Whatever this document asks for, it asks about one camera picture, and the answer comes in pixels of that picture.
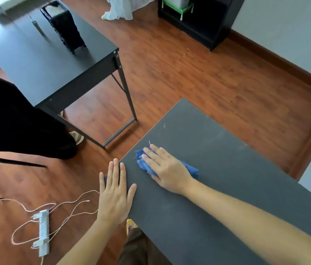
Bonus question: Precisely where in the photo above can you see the small grey cable plug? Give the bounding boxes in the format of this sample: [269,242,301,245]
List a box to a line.
[29,15,43,35]

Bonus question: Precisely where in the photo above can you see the black metal-legged desk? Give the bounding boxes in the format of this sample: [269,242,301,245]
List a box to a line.
[0,0,138,149]

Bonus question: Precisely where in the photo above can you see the person's left forearm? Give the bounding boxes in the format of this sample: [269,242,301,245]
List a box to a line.
[57,218,123,265]

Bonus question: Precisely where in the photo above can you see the person's right forearm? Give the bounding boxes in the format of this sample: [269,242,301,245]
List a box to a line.
[183,178,311,265]

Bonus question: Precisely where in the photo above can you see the white bin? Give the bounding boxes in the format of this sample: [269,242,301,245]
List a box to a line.
[166,0,191,10]

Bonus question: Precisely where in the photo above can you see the yellow shoe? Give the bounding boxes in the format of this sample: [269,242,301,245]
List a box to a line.
[126,218,138,235]

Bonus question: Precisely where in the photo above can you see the blue cleaning cloth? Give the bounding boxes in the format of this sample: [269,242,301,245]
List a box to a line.
[135,147,200,180]

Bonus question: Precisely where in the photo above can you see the white power strip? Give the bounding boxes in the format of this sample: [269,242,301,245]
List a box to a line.
[31,209,51,257]

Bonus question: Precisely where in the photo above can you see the white curtain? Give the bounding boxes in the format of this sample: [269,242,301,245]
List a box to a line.
[101,0,157,21]

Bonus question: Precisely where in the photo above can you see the brown trousers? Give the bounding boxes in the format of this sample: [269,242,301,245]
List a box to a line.
[116,227,173,265]

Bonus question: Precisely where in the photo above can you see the person's left hand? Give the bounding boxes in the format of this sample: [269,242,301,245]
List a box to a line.
[97,158,137,227]

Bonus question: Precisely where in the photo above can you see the black wheeled suitcase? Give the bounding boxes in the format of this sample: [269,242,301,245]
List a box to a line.
[39,0,87,55]

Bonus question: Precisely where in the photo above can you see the white charging cable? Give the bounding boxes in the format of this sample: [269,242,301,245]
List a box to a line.
[0,199,57,213]
[11,190,101,265]

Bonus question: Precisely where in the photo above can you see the green plastic stool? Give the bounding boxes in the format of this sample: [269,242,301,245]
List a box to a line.
[162,0,195,21]

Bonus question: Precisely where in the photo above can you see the black shelf cabinet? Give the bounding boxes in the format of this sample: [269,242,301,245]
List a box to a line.
[157,0,246,52]

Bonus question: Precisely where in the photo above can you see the person's right hand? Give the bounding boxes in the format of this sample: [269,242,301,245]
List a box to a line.
[141,145,193,195]

